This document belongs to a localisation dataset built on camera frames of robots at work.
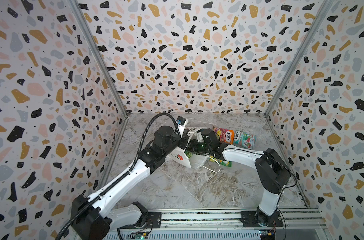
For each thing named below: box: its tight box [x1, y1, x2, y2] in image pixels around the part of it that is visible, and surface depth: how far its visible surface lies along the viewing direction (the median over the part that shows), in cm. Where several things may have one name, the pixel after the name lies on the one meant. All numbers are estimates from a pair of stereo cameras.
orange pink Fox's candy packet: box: [212, 126, 235, 145], surface depth 108 cm
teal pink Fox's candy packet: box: [233, 130, 257, 150], surface depth 105 cm
